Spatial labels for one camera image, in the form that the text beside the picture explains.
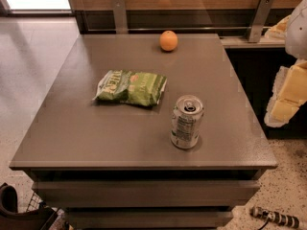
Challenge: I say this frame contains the grey upper drawer front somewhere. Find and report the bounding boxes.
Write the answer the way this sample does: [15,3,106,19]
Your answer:
[33,180,259,208]

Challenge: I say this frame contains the right metal bracket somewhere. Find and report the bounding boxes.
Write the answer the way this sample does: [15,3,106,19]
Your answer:
[247,0,274,43]

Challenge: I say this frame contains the green chip bag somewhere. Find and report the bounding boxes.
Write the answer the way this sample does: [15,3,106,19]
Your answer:
[94,70,167,107]

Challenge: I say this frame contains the black white striped tool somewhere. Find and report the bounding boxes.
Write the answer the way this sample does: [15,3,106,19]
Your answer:
[249,206,307,230]

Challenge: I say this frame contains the horizontal metal rail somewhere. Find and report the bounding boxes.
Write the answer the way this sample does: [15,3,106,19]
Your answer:
[85,26,272,33]

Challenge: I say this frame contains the grey lower drawer front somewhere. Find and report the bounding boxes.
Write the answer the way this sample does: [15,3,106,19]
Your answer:
[67,211,233,229]

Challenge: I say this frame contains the orange fruit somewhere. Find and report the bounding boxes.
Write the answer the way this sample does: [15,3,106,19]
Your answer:
[159,31,178,52]

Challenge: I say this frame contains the metal bracket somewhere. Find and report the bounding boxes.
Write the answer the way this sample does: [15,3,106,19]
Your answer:
[111,0,129,35]
[247,0,274,43]

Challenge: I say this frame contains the silver 7up soda can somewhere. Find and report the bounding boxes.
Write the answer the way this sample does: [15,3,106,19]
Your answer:
[171,95,204,150]

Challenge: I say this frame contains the grey drawer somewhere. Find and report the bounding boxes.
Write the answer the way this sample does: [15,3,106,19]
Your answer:
[33,180,259,208]
[67,211,233,229]

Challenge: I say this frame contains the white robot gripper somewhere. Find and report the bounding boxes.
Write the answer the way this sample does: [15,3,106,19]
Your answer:
[264,0,307,127]

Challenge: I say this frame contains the left metal bracket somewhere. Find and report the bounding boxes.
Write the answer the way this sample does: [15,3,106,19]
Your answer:
[111,0,129,35]

